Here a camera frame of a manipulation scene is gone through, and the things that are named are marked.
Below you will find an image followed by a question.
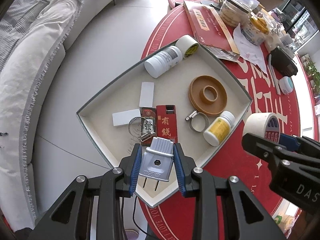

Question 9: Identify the brown plastic ring spool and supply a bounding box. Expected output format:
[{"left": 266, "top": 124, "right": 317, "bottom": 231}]
[{"left": 188, "top": 75, "right": 227, "bottom": 116}]

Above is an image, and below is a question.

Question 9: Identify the white cylindrical bottle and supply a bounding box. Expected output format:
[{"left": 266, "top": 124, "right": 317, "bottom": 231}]
[{"left": 144, "top": 46, "right": 183, "bottom": 79}]

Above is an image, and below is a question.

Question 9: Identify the white teal round jar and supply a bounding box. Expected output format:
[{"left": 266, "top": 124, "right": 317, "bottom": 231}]
[{"left": 278, "top": 76, "right": 294, "bottom": 94}]

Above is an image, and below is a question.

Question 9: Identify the white printed paper sheet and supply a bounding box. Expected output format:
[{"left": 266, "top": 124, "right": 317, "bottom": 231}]
[{"left": 233, "top": 24, "right": 267, "bottom": 74}]

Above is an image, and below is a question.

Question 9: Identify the small red box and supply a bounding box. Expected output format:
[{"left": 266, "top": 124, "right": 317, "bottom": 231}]
[{"left": 156, "top": 105, "right": 178, "bottom": 143}]

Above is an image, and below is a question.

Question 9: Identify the red round table mat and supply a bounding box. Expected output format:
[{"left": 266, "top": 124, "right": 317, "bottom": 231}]
[{"left": 141, "top": 5, "right": 300, "bottom": 239}]

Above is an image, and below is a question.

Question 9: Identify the grey sofa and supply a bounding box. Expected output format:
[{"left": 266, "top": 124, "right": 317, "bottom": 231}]
[{"left": 1, "top": 0, "right": 112, "bottom": 231}]

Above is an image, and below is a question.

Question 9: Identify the red mahjong tile pack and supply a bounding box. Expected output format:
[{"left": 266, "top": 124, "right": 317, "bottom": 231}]
[{"left": 140, "top": 107, "right": 157, "bottom": 146}]

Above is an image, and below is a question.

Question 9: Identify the yellow label pill bottle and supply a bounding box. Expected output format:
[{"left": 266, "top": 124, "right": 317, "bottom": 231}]
[{"left": 203, "top": 111, "right": 235, "bottom": 147}]

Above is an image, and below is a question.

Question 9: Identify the black cable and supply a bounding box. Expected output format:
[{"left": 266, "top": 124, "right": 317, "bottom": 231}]
[{"left": 121, "top": 195, "right": 157, "bottom": 239}]

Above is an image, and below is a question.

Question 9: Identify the white eraser block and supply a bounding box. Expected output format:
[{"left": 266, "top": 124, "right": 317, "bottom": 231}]
[
  {"left": 139, "top": 82, "right": 155, "bottom": 108},
  {"left": 112, "top": 109, "right": 140, "bottom": 127}
]

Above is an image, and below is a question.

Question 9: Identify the white power plug adapter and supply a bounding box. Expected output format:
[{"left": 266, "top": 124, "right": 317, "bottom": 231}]
[{"left": 139, "top": 137, "right": 174, "bottom": 191}]

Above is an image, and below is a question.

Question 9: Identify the clear lidded food tub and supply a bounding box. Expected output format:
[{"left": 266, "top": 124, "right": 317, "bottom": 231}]
[{"left": 241, "top": 21, "right": 269, "bottom": 46}]

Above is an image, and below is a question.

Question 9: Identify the cookie jar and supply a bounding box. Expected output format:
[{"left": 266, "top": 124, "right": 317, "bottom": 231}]
[{"left": 219, "top": 0, "right": 252, "bottom": 28}]

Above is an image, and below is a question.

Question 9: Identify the metal hose clamp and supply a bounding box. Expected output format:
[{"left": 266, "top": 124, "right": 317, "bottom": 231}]
[
  {"left": 128, "top": 116, "right": 155, "bottom": 142},
  {"left": 185, "top": 110, "right": 209, "bottom": 133}
]

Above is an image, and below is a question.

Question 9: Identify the small white tape roll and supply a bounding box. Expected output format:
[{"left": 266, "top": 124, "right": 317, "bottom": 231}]
[{"left": 175, "top": 35, "right": 199, "bottom": 59}]

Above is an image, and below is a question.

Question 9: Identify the masking tape roll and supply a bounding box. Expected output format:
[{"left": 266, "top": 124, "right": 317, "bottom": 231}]
[{"left": 242, "top": 113, "right": 280, "bottom": 143}]

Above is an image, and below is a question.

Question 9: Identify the grey shallow cardboard box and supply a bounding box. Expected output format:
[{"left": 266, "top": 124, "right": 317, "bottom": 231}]
[{"left": 76, "top": 44, "right": 253, "bottom": 209}]

